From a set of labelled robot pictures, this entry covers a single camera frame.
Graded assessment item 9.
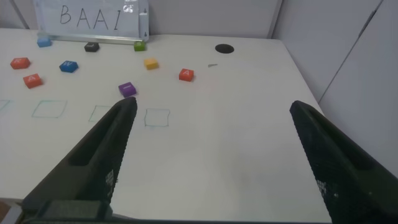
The orange R letter block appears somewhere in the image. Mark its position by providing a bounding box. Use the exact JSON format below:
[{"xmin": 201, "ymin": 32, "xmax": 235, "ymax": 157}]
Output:
[{"xmin": 9, "ymin": 57, "xmax": 31, "ymax": 70}]

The orange A letter block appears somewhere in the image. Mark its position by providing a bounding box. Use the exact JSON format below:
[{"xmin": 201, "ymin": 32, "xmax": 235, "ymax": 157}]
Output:
[
  {"xmin": 178, "ymin": 68, "xmax": 195, "ymax": 83},
  {"xmin": 22, "ymin": 73, "xmax": 44, "ymax": 90}
]

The purple I letter block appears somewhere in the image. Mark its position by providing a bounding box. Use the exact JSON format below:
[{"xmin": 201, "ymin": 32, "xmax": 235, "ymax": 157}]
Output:
[{"xmin": 118, "ymin": 82, "xmax": 137, "ymax": 98}]

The black L letter block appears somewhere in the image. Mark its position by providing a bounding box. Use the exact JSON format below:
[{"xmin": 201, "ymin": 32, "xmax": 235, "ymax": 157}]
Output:
[{"xmin": 83, "ymin": 42, "xmax": 101, "ymax": 53}]

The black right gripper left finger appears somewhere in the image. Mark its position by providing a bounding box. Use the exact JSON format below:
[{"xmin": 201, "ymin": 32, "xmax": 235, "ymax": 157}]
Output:
[{"xmin": 21, "ymin": 96, "xmax": 139, "ymax": 218}]

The yellow letter block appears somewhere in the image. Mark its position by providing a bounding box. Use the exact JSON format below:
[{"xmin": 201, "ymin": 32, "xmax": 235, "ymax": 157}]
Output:
[{"xmin": 143, "ymin": 58, "xmax": 160, "ymax": 70}]

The white BAAI sign board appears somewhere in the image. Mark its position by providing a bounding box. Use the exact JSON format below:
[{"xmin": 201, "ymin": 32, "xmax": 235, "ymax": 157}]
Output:
[{"xmin": 33, "ymin": 0, "xmax": 150, "ymax": 43}]

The black round table grommet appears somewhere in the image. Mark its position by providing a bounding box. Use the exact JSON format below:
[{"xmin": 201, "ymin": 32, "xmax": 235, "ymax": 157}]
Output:
[{"xmin": 215, "ymin": 44, "xmax": 235, "ymax": 54}]

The blue W letter block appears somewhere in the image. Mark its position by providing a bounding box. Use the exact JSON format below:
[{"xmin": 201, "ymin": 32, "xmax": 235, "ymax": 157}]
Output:
[{"xmin": 58, "ymin": 60, "xmax": 79, "ymax": 74}]

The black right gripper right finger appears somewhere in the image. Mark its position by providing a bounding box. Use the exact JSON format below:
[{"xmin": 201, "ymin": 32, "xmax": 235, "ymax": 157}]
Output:
[{"xmin": 289, "ymin": 100, "xmax": 398, "ymax": 224}]

